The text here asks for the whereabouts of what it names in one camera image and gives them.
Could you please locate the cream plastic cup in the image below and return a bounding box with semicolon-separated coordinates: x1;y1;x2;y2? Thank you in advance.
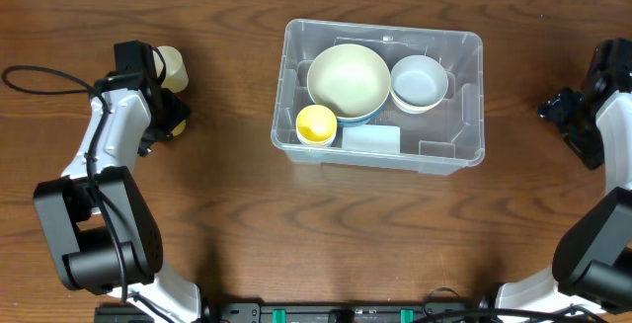
153;45;189;94

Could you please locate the yellow plastic cup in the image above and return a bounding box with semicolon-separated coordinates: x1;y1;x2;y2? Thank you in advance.
295;105;338;141
171;120;187;136

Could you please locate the grey small bowl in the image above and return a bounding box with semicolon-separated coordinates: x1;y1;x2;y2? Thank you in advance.
391;55;449;108

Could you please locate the white small bowl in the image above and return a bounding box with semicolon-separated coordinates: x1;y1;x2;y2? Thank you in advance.
389;90;448;116

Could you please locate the dark blue large bowl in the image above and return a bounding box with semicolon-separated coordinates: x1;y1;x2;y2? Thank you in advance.
337;113;377;127

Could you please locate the beige large bowl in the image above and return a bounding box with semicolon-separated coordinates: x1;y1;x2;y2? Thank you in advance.
306;43;391;122

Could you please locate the pink plastic cup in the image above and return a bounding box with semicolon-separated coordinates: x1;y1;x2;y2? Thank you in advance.
297;133;336;147

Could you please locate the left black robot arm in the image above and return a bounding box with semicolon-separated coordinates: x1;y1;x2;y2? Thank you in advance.
34;40;203;322

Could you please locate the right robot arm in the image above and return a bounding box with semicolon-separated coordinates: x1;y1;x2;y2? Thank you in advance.
492;39;631;322

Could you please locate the clear plastic storage bin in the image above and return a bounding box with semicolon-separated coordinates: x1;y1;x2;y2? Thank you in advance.
271;19;485;175

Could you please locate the white label on bin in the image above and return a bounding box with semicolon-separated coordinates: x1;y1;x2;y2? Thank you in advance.
341;124;401;154

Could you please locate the right black cable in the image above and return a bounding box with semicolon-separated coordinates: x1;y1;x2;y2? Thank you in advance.
419;286;608;323

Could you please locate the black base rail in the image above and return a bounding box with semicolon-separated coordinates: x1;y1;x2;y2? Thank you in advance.
93;300;589;323

